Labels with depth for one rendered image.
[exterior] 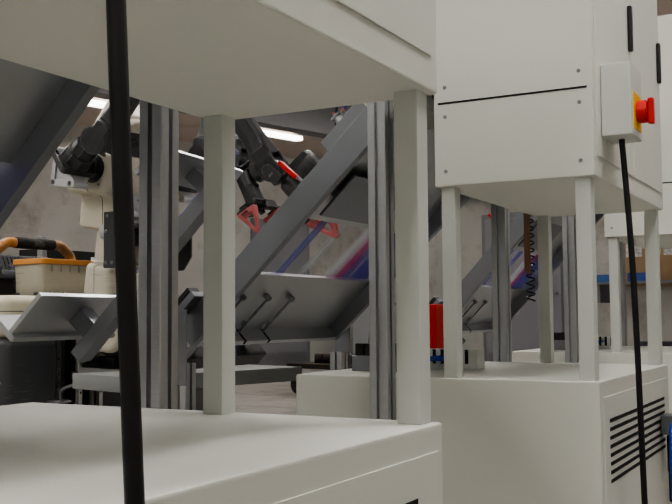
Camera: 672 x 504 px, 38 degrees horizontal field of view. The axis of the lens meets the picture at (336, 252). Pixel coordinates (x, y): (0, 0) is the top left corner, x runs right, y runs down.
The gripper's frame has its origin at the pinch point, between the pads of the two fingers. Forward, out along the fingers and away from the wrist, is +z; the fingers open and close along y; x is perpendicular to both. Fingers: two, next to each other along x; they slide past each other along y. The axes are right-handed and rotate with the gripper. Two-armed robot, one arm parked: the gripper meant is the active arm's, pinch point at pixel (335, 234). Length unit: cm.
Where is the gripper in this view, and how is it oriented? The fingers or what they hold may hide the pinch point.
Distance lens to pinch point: 241.6
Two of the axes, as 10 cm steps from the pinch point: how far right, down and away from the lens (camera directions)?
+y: 4.9, 0.6, 8.7
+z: 6.0, 7.0, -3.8
